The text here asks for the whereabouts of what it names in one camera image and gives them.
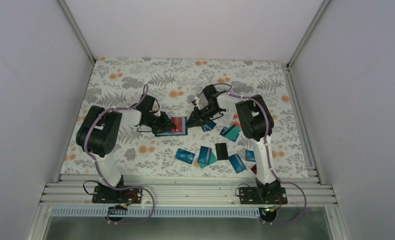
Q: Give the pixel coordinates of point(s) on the blue denim card holder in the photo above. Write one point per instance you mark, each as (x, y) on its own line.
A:
(168, 132)

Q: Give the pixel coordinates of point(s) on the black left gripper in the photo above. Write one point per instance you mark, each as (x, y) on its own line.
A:
(164, 124)

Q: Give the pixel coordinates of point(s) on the floral patterned table mat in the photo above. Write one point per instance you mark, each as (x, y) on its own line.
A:
(119, 81)

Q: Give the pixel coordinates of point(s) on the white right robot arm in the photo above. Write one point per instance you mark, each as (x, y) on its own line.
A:
(256, 124)

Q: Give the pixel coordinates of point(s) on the black card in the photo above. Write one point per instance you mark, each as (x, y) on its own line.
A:
(221, 151)

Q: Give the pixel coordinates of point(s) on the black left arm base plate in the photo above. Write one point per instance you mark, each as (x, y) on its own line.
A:
(106, 195)

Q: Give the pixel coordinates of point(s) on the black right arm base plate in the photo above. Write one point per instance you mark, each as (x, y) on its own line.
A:
(250, 196)

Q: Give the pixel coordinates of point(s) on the teal green card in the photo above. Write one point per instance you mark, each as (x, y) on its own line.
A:
(231, 132)

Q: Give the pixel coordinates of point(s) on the blue card with silver stripe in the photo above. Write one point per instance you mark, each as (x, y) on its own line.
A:
(209, 126)

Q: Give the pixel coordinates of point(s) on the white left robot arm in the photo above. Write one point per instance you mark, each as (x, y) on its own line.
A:
(97, 135)

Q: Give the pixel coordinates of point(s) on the blue card under teal card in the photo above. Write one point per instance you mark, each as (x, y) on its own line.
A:
(222, 131)

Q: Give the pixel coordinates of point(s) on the teal card in pile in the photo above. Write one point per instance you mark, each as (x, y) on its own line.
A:
(212, 160)

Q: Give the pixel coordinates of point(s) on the aluminium rail frame front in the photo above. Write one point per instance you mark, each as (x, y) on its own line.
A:
(174, 191)

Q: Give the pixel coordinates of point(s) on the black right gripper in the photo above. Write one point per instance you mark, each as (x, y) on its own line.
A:
(197, 121)

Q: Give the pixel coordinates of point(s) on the blue card right of pile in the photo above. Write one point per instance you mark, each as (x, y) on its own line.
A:
(237, 163)

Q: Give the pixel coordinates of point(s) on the red card lower right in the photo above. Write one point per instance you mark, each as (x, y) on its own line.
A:
(254, 169)

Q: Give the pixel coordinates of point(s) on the blue striped card pile centre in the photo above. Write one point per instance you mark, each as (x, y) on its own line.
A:
(204, 155)

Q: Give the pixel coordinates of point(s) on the blue card with logo centre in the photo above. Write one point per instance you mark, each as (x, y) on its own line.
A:
(184, 156)

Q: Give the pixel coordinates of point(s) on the red card pile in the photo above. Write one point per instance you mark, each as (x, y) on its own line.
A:
(180, 125)

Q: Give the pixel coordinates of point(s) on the blue card lower right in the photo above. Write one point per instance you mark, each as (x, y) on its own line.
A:
(250, 156)

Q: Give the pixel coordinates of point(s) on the grey slotted cable duct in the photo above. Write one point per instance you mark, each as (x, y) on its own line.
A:
(160, 212)

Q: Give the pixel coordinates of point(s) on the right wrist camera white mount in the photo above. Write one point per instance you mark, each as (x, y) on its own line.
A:
(196, 101)

